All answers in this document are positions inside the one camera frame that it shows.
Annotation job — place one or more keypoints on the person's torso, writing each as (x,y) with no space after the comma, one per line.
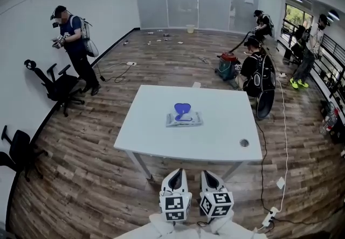
(194,233)

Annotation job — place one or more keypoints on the white wet wipe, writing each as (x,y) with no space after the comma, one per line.
(186,115)

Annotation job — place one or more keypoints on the white extension socket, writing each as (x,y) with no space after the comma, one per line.
(282,75)

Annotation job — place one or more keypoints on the person's left forearm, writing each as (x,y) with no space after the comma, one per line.
(161,227)

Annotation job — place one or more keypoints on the black office chair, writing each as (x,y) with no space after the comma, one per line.
(297,46)
(60,89)
(20,149)

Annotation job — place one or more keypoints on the white table leg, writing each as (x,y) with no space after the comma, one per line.
(233,171)
(141,165)

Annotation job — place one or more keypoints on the cluttered equipment rack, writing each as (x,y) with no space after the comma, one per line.
(332,122)

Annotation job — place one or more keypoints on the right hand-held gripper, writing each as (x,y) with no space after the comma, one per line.
(217,204)

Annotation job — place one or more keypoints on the person's right forearm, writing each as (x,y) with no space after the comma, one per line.
(226,227)

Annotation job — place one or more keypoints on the window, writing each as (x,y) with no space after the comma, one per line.
(296,16)

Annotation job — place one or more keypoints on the white wet wipes packet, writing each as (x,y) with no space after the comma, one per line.
(172,122)

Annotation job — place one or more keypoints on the yellow bucket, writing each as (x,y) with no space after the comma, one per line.
(190,28)

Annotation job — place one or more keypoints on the scattered small floor items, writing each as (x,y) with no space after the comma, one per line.
(159,40)

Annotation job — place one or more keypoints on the red green vacuum cleaner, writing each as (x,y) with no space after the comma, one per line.
(227,66)

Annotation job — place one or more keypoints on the white paper scrap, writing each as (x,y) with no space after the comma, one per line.
(281,183)

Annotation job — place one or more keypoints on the black backpack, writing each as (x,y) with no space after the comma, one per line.
(262,78)

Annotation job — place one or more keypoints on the grey mesh backpack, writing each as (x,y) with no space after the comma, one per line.
(87,35)

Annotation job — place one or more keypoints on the black metal railing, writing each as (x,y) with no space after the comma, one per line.
(327,54)

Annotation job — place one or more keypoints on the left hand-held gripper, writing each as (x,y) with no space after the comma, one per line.
(175,207)

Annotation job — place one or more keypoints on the small white power strip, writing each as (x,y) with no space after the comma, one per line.
(131,63)

